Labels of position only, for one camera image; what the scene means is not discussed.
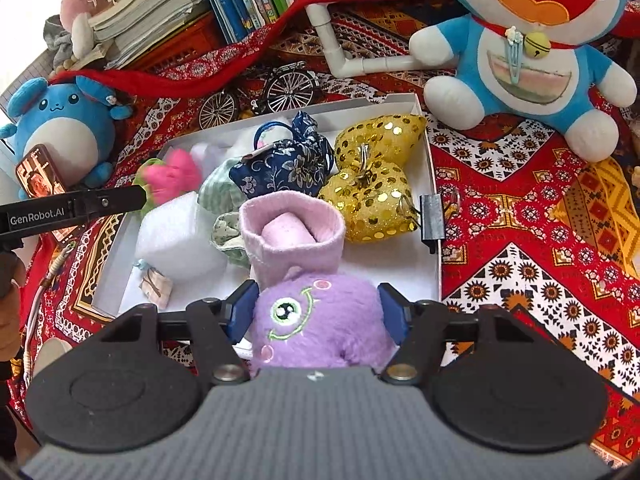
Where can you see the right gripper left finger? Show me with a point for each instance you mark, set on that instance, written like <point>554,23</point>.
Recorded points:
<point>215,327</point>

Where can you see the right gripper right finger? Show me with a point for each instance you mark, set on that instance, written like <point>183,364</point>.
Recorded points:
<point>418,330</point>

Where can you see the purple fluffy plush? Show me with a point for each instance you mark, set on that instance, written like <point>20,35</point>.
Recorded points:
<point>319,320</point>

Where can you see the white foam block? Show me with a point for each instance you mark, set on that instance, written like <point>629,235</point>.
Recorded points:
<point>176,240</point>

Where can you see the pale pink sock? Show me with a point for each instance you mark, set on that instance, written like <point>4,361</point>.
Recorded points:
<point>288,232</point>

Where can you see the green checked scrunchie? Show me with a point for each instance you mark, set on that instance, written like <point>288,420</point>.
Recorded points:
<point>222,198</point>

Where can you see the gold sequin bow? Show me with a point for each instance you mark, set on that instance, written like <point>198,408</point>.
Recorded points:
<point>370,188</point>

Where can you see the pink soft flower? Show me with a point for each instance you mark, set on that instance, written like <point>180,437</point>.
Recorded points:
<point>178,174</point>

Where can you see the navy floral pouch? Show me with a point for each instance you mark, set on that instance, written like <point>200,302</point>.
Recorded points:
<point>302,164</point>

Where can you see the lime green cloth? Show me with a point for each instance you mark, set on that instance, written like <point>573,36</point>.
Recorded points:
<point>139,179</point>

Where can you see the white fluffy plush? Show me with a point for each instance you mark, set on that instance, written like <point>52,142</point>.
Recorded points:
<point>267,135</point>

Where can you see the person left hand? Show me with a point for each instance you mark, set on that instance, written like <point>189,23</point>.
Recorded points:
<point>11,307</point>

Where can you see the smartphone with lit screen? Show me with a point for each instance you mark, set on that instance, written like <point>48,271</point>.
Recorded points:
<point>37,174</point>

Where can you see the black binder clip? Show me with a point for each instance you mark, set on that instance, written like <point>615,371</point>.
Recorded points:
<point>432,222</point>

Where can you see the blue round plush toy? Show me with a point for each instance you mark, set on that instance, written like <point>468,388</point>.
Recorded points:
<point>74,122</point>

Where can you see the white paper cup cat drawing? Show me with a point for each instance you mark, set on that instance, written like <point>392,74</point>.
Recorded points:
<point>50,351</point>

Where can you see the red patterned table cloth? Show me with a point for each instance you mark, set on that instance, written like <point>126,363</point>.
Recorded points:
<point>539,233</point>

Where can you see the grey knitted toy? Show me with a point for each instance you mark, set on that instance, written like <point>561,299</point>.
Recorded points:
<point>58,41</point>

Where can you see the pink plush on books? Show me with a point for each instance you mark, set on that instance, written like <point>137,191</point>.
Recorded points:
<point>74,17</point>

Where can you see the miniature bicycle model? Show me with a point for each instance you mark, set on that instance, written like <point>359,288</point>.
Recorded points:
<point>287,87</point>

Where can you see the stack of grey books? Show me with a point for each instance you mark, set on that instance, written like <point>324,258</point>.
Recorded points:
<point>127,29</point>

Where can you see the Doraemon plush toy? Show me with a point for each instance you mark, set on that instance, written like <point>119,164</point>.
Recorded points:
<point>531,58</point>

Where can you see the white pvc pipe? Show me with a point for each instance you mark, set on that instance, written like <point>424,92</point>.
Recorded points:
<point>354,47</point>

